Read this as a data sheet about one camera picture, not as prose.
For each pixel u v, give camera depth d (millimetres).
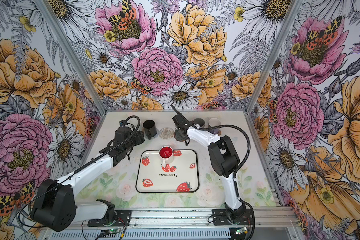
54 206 411
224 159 540
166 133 1082
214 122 1052
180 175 881
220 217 738
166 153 946
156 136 1056
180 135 730
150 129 990
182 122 777
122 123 750
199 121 1002
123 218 733
